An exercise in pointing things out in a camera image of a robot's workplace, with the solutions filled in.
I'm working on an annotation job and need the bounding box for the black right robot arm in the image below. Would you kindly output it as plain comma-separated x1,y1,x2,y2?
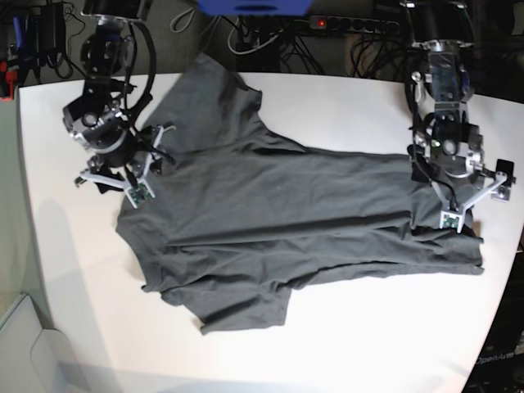
63,1,174,206

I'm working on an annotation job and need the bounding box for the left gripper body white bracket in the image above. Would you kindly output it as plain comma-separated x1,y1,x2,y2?
411,157,516,217

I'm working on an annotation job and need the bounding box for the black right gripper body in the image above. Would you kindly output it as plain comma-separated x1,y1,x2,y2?
73,124,176,197

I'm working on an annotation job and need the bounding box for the dark grey t-shirt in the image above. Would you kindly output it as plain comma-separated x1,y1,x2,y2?
115,55,483,334

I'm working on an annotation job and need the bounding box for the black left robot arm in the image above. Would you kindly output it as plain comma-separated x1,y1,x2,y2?
400,1,517,231

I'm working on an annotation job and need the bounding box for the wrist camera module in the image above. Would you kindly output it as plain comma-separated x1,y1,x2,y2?
439,210,465,233
124,183,156,209

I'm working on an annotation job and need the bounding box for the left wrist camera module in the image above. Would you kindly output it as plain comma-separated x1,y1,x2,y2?
439,210,465,233

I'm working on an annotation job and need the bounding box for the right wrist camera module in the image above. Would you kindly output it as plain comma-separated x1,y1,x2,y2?
124,183,156,209

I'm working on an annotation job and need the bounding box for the blue plastic box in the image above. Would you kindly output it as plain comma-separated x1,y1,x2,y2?
198,0,313,16

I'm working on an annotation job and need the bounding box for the black power strip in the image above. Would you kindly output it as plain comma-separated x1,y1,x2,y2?
309,16,400,36

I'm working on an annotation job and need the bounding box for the red black clamp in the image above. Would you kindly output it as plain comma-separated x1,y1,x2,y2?
1,59,18,101

